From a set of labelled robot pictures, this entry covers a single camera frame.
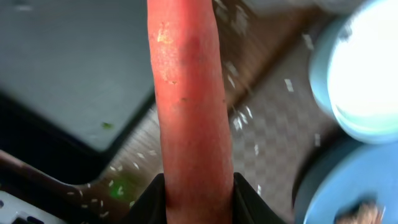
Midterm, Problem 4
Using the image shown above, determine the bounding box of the blue plate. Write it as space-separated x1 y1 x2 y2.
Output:
294 139 397 223

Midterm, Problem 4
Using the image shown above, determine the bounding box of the brown food scrap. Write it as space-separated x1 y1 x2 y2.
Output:
335 202 385 224

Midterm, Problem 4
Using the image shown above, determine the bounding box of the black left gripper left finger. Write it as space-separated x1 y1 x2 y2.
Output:
121 173 167 224

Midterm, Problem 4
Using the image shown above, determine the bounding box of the orange carrot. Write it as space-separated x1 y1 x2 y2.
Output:
147 0 233 223

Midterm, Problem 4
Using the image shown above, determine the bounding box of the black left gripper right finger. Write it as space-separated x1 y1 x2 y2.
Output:
232 172 285 224

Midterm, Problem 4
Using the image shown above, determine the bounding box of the light blue rice bowl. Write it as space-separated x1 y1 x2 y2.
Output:
308 0 397 144

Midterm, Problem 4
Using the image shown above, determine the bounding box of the brown serving tray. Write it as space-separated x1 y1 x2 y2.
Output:
68 1 339 223

